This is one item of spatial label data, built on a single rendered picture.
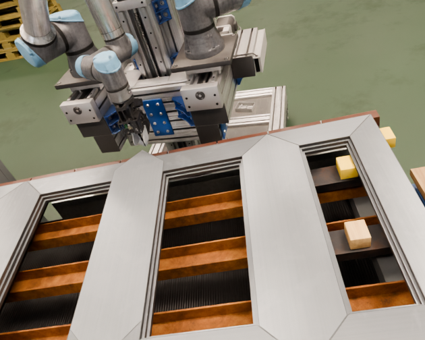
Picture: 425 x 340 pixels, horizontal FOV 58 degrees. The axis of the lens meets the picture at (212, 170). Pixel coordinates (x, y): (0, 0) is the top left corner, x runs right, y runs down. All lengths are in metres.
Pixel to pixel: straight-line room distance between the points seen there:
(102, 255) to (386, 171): 0.80
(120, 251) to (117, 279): 0.09
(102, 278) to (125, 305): 0.12
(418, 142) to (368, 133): 1.34
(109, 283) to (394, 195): 0.75
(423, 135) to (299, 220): 1.72
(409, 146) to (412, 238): 1.60
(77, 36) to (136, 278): 0.95
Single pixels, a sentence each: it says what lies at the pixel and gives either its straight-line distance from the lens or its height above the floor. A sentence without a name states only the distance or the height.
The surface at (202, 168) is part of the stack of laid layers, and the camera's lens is 1.26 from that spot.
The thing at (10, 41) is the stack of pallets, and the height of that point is 0.22.
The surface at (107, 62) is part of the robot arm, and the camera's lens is 1.24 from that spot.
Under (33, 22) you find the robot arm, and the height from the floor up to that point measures 1.31.
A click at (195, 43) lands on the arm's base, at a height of 1.10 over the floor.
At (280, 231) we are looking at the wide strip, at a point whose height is 0.85.
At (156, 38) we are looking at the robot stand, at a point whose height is 1.09.
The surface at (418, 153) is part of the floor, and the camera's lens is 2.51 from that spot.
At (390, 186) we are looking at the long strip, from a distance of 1.10.
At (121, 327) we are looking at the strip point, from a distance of 0.97.
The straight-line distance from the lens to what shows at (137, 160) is 1.37.
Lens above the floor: 1.62
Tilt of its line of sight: 40 degrees down
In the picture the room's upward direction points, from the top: 18 degrees counter-clockwise
